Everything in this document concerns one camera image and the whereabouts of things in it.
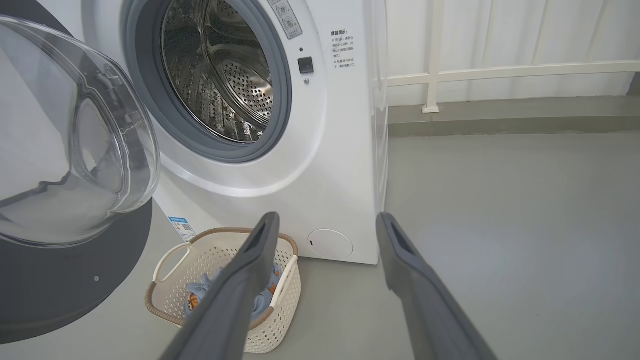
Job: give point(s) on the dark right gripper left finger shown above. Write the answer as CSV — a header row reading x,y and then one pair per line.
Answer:
x,y
235,300

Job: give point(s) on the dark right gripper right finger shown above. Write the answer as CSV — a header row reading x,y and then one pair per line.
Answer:
x,y
425,310

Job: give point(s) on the blue garment with cream lining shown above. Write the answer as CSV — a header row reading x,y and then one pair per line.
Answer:
x,y
265,302

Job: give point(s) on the blue garment with orange patches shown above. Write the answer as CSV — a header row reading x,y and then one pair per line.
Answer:
x,y
202,292

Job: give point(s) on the black round glass washer door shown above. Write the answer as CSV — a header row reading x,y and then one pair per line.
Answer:
x,y
75,280

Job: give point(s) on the white front-load washing machine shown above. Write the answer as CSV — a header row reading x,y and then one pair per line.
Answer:
x,y
310,175

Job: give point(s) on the stainless steel washer drum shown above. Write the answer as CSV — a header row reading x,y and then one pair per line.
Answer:
x,y
235,85

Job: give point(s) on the black door latch socket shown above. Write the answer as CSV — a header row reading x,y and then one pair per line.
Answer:
x,y
306,65

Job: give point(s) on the cream basket with brown rim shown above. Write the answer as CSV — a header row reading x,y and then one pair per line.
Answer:
x,y
200,255

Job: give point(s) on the blue energy label sticker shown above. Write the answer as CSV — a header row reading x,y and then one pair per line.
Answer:
x,y
182,229

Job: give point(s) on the round white filter cover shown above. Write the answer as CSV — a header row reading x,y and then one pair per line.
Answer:
x,y
330,244

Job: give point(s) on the white metal railing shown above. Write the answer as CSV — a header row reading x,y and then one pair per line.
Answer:
x,y
500,71

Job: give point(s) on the grey warning sticker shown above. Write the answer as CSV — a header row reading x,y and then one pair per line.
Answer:
x,y
286,17

